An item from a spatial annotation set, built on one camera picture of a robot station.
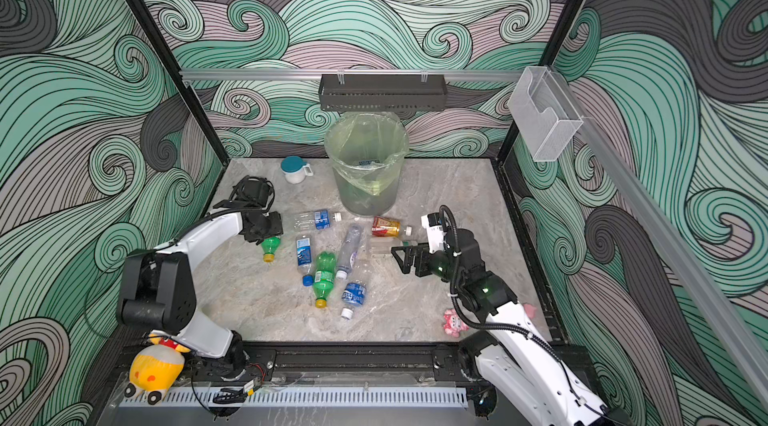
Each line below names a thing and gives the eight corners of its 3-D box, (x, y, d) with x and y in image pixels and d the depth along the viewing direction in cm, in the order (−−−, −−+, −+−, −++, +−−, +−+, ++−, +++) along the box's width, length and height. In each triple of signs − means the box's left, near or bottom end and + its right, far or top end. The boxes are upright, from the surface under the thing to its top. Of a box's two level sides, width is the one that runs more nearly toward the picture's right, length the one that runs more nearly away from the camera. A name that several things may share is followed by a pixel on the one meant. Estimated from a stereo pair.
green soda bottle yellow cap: (312, 307, 84) (308, 301, 80) (319, 259, 94) (316, 251, 90) (331, 307, 84) (329, 301, 80) (336, 259, 94) (334, 251, 90)
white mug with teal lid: (292, 187, 114) (288, 174, 108) (281, 174, 118) (276, 161, 112) (311, 176, 117) (308, 163, 111) (300, 164, 122) (296, 151, 116)
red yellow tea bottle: (370, 234, 99) (369, 227, 96) (373, 223, 102) (373, 215, 99) (409, 244, 97) (410, 236, 93) (412, 231, 100) (413, 224, 96)
